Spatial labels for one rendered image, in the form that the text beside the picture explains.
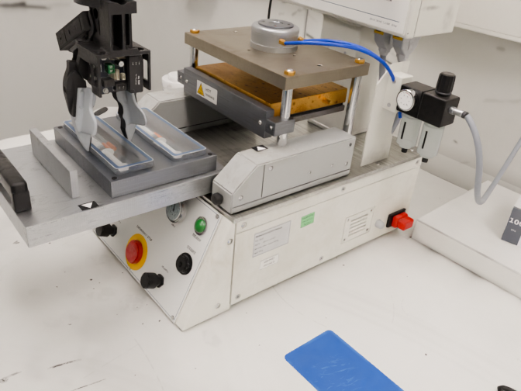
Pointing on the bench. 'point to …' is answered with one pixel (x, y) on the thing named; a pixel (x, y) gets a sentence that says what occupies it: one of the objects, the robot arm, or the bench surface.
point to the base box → (297, 239)
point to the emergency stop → (134, 251)
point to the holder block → (111, 182)
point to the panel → (167, 250)
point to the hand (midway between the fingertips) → (105, 136)
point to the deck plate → (230, 139)
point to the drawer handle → (14, 185)
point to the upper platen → (316, 102)
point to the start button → (182, 263)
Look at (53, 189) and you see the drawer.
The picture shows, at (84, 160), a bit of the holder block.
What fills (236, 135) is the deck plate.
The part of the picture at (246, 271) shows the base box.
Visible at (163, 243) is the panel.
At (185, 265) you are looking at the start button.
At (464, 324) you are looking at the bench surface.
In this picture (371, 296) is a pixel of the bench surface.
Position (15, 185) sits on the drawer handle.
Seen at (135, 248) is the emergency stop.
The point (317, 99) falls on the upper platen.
